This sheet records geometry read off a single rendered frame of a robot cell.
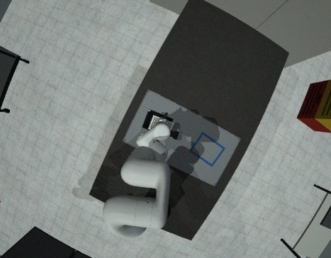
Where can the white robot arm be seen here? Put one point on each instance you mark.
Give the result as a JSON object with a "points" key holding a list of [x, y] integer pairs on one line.
{"points": [[127, 215]]}

